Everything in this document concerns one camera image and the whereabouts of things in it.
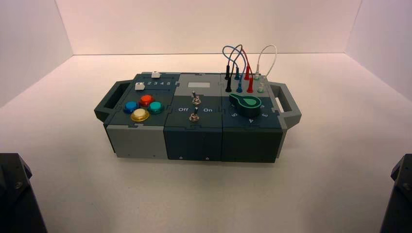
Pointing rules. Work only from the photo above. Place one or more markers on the red push button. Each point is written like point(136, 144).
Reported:
point(146, 99)

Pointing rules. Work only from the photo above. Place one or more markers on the white slider knob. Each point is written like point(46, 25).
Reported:
point(140, 86)
point(155, 74)

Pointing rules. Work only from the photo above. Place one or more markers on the metal toggle switch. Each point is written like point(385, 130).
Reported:
point(195, 98)
point(194, 115)

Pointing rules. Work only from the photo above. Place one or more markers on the green rotary knob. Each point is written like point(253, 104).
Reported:
point(249, 106)

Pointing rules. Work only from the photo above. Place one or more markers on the grey rectangular label plate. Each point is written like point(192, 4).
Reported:
point(199, 85)

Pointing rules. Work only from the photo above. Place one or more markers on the yellow push button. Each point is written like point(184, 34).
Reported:
point(140, 114)

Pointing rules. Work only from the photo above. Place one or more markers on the blue push button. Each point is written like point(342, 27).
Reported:
point(131, 106)

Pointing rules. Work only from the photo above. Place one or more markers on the teal push button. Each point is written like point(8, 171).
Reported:
point(155, 107)

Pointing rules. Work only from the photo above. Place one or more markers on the dark teal grey control box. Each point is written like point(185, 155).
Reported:
point(193, 141)

